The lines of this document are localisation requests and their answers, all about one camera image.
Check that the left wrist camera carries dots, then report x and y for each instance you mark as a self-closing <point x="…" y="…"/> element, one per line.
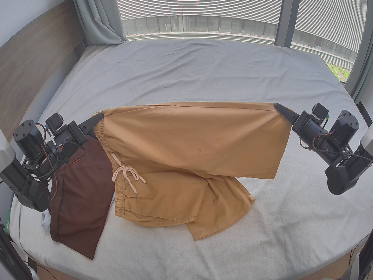
<point x="54" y="121"/>

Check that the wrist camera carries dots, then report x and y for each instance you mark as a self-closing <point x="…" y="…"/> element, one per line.
<point x="319" y="110"/>
<point x="54" y="121"/>

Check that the grey-green curtain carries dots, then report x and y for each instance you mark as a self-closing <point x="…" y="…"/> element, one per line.
<point x="364" y="83"/>
<point x="96" y="16"/>

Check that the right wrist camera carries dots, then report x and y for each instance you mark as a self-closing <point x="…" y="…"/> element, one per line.
<point x="319" y="110"/>

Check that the green printed package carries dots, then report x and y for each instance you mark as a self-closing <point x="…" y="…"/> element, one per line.
<point x="8" y="223"/>

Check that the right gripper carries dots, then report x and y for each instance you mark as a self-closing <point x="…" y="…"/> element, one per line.
<point x="309" y="127"/>

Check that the brown garment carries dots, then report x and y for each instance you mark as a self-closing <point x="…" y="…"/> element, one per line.
<point x="78" y="200"/>

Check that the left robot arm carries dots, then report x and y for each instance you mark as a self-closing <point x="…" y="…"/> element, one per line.
<point x="29" y="191"/>

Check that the tan shorts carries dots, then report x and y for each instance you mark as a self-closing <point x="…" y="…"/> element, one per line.
<point x="189" y="141"/>

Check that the white crumpled cloth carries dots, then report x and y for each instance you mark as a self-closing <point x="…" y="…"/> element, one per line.
<point x="46" y="222"/>

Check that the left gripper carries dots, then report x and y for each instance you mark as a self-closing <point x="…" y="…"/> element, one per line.
<point x="71" y="136"/>

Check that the bed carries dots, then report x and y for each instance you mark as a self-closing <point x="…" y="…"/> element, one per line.
<point x="204" y="68"/>

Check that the window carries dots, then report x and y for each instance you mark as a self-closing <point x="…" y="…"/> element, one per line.
<point x="204" y="4"/>

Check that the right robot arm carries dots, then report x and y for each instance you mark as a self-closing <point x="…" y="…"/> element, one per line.
<point x="343" y="179"/>

